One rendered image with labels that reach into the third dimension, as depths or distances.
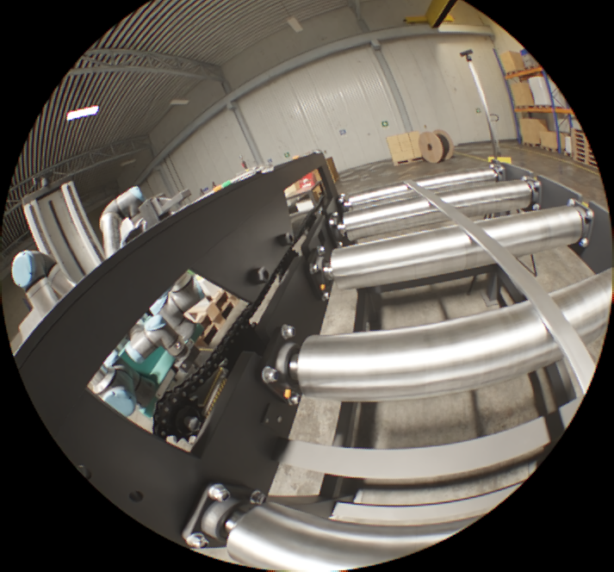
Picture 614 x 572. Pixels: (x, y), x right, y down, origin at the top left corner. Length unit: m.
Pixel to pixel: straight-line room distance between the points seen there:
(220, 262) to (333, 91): 10.64
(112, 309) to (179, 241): 0.11
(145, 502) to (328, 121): 10.76
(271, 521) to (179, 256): 0.32
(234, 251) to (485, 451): 0.50
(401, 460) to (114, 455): 0.36
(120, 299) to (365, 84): 10.80
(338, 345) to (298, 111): 10.88
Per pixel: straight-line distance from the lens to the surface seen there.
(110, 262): 0.22
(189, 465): 0.31
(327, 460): 0.39
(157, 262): 0.24
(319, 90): 10.96
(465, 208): 0.82
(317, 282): 0.55
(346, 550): 0.27
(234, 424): 0.34
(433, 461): 0.38
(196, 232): 0.28
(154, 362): 1.37
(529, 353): 0.35
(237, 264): 0.33
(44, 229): 1.35
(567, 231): 0.74
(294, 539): 0.28
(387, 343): 0.30
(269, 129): 11.46
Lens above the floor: 1.16
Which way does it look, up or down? 27 degrees down
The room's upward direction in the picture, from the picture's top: 24 degrees counter-clockwise
